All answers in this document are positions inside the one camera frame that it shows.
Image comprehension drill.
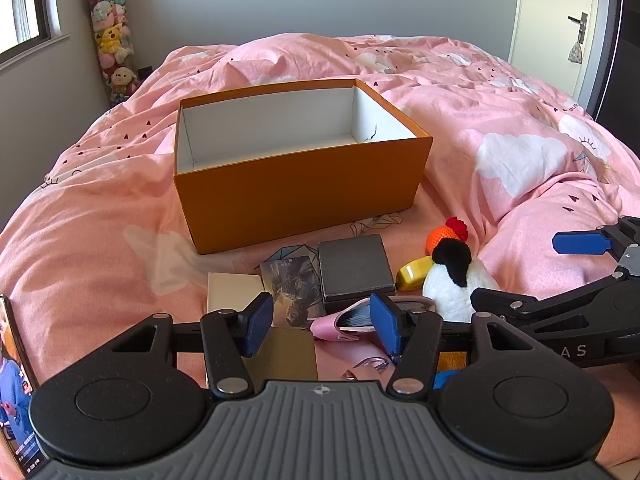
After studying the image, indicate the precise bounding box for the black door handle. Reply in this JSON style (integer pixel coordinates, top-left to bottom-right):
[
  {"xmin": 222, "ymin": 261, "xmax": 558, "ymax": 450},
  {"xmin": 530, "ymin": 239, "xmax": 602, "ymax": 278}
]
[{"xmin": 567, "ymin": 11, "xmax": 590, "ymax": 43}]

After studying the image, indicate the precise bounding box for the cream rectangular box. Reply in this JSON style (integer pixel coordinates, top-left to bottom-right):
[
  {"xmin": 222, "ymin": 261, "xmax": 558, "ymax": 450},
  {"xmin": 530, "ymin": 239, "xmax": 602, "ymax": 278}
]
[{"xmin": 206, "ymin": 272, "xmax": 267, "ymax": 386}]

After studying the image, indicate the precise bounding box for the blue plush toy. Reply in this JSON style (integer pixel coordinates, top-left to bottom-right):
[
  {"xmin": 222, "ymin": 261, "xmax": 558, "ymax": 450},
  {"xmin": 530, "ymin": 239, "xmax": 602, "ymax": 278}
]
[{"xmin": 434, "ymin": 352, "xmax": 469, "ymax": 391}]

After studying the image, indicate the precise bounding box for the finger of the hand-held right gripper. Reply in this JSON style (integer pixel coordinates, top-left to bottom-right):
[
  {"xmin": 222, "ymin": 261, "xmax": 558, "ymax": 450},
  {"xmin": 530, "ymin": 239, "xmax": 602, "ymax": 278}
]
[
  {"xmin": 552, "ymin": 215, "xmax": 640, "ymax": 261},
  {"xmin": 470, "ymin": 269, "xmax": 632, "ymax": 328}
]

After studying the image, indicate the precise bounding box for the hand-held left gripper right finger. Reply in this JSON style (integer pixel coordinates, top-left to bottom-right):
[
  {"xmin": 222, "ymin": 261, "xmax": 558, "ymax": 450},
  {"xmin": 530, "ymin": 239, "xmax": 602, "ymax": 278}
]
[{"xmin": 369, "ymin": 291, "xmax": 541, "ymax": 402}]

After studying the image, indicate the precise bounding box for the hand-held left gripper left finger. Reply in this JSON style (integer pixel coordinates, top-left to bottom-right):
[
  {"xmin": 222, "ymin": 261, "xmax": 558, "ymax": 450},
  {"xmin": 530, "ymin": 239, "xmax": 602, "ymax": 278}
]
[{"xmin": 106, "ymin": 291, "xmax": 275, "ymax": 401}]

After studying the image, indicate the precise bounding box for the gold box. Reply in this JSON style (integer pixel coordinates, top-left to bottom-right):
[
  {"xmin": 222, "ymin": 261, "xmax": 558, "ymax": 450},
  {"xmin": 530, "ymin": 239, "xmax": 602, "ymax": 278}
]
[{"xmin": 257, "ymin": 327, "xmax": 319, "ymax": 382}]

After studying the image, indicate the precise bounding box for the orange cardboard box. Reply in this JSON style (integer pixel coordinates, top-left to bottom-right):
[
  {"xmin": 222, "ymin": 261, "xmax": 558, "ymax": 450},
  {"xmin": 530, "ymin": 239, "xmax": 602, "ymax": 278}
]
[{"xmin": 172, "ymin": 78, "xmax": 434, "ymax": 256}]

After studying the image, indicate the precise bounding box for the clear tube of plush toys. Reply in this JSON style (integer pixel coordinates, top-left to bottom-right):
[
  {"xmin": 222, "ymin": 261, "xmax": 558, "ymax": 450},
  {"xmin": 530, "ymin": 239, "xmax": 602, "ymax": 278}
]
[{"xmin": 80, "ymin": 0, "xmax": 138, "ymax": 108}]

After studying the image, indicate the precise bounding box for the pink pouch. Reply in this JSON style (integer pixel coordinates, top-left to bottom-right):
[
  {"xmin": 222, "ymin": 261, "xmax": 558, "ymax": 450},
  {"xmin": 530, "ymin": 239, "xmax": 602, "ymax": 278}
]
[{"xmin": 310, "ymin": 296, "xmax": 435, "ymax": 346}]

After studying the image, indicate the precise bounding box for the photo card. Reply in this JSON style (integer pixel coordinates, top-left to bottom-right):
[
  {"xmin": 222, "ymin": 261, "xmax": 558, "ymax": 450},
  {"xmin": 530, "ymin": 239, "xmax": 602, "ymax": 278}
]
[{"xmin": 260, "ymin": 255, "xmax": 326, "ymax": 330}]

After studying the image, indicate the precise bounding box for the pink printed blanket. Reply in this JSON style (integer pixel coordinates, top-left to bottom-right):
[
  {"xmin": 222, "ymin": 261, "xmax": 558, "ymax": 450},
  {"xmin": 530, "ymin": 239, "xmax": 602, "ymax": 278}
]
[{"xmin": 0, "ymin": 32, "xmax": 640, "ymax": 480}]

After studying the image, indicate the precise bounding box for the orange crochet toy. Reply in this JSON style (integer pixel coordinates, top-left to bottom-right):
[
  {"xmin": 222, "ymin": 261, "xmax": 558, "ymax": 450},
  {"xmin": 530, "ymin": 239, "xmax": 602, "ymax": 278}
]
[{"xmin": 426, "ymin": 216, "xmax": 470, "ymax": 256}]

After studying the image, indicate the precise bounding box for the window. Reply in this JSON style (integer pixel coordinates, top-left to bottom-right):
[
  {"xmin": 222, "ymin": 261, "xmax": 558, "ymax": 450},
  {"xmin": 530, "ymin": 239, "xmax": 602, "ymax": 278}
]
[{"xmin": 0, "ymin": 0, "xmax": 71, "ymax": 66}]

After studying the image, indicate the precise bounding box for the yellow plastic object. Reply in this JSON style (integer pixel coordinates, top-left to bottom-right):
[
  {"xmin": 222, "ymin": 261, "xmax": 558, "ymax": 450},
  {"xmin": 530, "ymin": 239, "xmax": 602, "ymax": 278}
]
[{"xmin": 396, "ymin": 255, "xmax": 435, "ymax": 292}]

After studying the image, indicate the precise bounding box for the white and black plush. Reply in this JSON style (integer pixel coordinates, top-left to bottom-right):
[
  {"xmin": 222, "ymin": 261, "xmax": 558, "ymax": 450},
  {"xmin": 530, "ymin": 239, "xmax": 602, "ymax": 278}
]
[{"xmin": 422, "ymin": 237, "xmax": 501, "ymax": 323}]

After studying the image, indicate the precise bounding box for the dark grey square box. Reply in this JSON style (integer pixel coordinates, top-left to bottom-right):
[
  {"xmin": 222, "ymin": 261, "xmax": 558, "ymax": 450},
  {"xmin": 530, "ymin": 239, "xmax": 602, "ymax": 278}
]
[{"xmin": 317, "ymin": 234, "xmax": 397, "ymax": 317}]

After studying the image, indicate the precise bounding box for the white door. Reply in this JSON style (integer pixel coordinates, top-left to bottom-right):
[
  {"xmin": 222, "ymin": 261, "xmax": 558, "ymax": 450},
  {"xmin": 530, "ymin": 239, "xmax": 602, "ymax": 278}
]
[{"xmin": 510, "ymin": 0, "xmax": 601, "ymax": 106}]

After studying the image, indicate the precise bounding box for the smartphone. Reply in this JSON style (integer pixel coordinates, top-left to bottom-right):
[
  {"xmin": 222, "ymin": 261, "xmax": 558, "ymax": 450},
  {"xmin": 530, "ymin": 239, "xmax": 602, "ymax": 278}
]
[{"xmin": 0, "ymin": 294, "xmax": 48, "ymax": 480}]

